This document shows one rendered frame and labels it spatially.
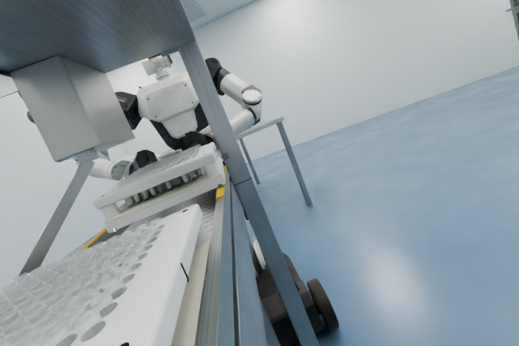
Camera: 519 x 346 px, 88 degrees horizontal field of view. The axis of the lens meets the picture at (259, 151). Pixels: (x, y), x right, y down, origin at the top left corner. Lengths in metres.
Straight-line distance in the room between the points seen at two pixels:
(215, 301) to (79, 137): 0.53
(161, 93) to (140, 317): 1.08
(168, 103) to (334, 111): 4.68
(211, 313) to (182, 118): 1.05
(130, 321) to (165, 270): 0.05
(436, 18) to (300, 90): 2.69
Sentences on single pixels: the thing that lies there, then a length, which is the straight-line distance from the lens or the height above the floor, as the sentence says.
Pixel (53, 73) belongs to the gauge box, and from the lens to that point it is 0.72.
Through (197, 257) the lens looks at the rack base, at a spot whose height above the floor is 0.82.
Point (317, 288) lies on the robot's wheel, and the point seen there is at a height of 0.19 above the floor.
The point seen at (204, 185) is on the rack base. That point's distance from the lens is 0.56.
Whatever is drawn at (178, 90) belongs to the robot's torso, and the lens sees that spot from 1.21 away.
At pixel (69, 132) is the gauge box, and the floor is 1.05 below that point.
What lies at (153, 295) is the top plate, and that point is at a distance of 0.21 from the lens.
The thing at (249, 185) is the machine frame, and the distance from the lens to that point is 0.86.
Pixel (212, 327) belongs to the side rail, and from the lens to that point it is 0.21.
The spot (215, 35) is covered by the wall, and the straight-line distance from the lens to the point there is 5.91.
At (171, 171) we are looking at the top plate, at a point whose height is 0.90.
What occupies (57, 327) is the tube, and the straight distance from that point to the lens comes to 0.23.
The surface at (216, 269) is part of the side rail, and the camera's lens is 0.27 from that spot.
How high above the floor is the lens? 0.95
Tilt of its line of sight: 8 degrees down
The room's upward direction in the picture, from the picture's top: 21 degrees counter-clockwise
